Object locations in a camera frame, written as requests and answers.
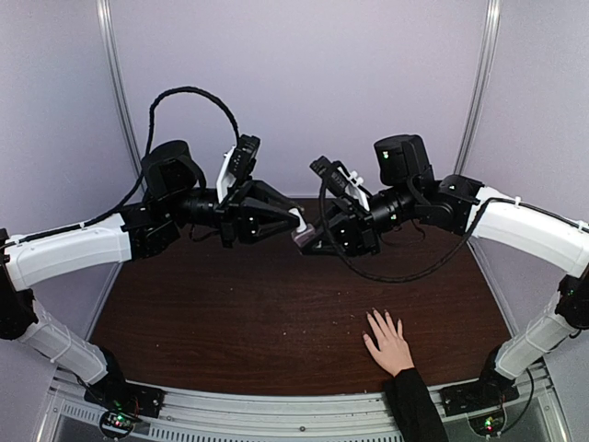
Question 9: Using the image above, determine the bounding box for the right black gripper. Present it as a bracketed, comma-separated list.
[296, 180, 419, 258]

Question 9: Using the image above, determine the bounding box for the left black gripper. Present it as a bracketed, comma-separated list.
[165, 173, 306, 249]

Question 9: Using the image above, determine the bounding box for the white nail polish cap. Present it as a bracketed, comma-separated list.
[289, 207, 307, 234]

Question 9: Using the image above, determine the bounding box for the purple nail polish bottle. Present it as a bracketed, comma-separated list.
[292, 224, 318, 254]

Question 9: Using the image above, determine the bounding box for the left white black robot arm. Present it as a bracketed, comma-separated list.
[1, 135, 306, 409]

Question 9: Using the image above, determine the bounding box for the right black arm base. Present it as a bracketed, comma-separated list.
[440, 346, 520, 416]

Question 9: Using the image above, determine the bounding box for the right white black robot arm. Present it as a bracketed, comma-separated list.
[293, 134, 588, 407]

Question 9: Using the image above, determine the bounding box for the black sleeved forearm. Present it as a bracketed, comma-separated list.
[384, 368, 449, 442]

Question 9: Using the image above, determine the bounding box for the person's bare hand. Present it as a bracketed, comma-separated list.
[362, 308, 415, 377]

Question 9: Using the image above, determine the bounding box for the right green circuit board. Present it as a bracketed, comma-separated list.
[468, 411, 506, 437]

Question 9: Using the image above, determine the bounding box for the green circuit board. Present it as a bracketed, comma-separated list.
[98, 411, 142, 439]
[468, 411, 506, 437]

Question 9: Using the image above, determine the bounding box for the left green circuit board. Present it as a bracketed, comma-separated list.
[98, 411, 142, 439]

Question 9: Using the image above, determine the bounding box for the right black braided cable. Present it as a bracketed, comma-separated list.
[318, 183, 493, 283]

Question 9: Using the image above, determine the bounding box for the black braided cable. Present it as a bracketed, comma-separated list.
[318, 183, 493, 283]
[77, 85, 241, 229]

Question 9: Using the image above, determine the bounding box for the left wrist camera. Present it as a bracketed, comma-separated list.
[215, 134, 260, 203]

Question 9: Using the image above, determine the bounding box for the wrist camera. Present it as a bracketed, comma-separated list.
[215, 134, 260, 203]
[309, 156, 372, 213]

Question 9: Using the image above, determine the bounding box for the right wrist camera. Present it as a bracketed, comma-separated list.
[309, 156, 372, 213]

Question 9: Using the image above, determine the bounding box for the left black braided cable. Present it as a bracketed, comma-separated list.
[77, 85, 241, 229]

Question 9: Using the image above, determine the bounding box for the left aluminium corner post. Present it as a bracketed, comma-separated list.
[96, 0, 141, 177]

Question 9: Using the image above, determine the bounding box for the aluminium corner post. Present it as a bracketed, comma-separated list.
[96, 0, 141, 177]
[454, 0, 502, 174]

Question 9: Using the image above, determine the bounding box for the right aluminium corner post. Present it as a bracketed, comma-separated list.
[454, 0, 502, 174]

